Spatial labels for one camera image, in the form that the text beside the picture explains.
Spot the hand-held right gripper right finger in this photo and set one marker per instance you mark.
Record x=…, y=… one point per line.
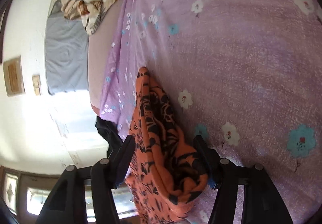
x=205, y=156

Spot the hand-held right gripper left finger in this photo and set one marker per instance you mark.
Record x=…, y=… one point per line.
x=123, y=156

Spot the orange floral shirt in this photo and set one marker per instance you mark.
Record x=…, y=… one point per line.
x=163, y=153

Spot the black cloth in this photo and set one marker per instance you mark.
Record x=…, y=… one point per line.
x=108, y=136

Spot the wooden stained glass door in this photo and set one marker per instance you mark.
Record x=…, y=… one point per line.
x=50, y=196

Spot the purple floral bed sheet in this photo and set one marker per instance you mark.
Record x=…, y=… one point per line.
x=226, y=63

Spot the pink mattress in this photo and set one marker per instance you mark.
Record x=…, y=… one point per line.
x=102, y=50

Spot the grey pillow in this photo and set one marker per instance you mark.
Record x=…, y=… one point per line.
x=66, y=55

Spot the wall light switch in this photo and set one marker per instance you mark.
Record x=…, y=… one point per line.
x=37, y=85

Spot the wall electrical panel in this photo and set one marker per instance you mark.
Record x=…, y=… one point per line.
x=13, y=76

